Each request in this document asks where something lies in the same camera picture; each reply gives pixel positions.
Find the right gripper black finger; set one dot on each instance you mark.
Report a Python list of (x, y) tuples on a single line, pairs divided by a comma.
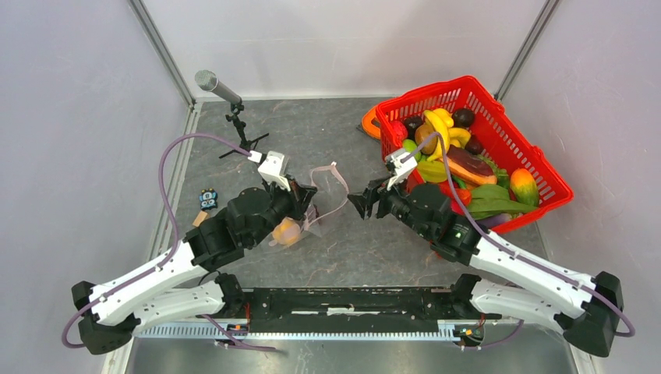
[(363, 202), (375, 188)]

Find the orange fruit with leaf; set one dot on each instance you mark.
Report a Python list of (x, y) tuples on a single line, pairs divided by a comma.
[(287, 233)]

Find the dark plum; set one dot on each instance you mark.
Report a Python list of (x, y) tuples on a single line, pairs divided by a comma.
[(463, 118)]

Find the black tripod stand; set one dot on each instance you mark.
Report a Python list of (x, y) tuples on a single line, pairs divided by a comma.
[(239, 125)]

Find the yellow banana bunch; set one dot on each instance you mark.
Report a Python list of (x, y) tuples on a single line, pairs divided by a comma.
[(442, 122)]

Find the orange plastic handle piece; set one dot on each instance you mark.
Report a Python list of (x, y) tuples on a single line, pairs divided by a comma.
[(370, 124)]

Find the papaya slice orange brown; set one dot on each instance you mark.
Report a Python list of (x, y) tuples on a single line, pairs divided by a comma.
[(469, 167)]

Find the yellow star fruit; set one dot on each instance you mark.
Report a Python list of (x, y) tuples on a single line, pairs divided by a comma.
[(432, 171)]

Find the clear zip top bag pink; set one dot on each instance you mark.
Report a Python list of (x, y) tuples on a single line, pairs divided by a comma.
[(331, 197)]

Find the green grape bunch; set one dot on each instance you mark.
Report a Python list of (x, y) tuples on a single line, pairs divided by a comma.
[(503, 178)]

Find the small blue robot toy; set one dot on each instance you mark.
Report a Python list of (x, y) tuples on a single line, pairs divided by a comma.
[(208, 199)]

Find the purple eggplant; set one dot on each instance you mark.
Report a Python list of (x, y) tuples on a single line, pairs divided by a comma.
[(495, 220)]

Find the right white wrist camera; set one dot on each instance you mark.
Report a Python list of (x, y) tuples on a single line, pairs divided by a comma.
[(400, 164)]

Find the red plastic basket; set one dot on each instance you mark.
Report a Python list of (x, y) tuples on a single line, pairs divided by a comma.
[(501, 139)]

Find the grey microphone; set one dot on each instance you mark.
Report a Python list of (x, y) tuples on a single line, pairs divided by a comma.
[(209, 82)]

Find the green leafy vegetable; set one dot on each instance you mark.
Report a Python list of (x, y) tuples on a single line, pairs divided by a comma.
[(490, 200)]

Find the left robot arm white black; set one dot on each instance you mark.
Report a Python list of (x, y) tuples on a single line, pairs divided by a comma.
[(114, 312)]

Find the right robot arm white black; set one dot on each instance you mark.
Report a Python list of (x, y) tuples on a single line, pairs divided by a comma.
[(586, 310)]

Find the red strawberry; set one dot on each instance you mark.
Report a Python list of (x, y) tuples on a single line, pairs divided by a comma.
[(399, 131)]

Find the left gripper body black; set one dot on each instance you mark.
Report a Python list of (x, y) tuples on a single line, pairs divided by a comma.
[(284, 203)]

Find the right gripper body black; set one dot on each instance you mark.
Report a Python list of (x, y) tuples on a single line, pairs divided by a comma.
[(399, 208)]

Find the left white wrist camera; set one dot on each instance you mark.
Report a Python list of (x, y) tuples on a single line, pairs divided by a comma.
[(272, 171)]

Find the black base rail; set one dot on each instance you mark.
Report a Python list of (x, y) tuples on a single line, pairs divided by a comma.
[(348, 310)]

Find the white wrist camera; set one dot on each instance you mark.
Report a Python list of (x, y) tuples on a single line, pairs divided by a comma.
[(400, 164), (272, 171)]

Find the green apple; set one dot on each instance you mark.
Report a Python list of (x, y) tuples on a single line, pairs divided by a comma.
[(411, 146)]

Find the red tomato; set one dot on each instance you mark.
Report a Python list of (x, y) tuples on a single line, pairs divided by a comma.
[(461, 198)]

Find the small wooden block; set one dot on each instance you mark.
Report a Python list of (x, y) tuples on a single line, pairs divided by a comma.
[(200, 218)]

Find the mango orange green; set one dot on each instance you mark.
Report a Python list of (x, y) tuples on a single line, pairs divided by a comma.
[(524, 187)]

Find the dark mangosteen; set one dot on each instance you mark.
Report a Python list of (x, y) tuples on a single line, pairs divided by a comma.
[(411, 124)]

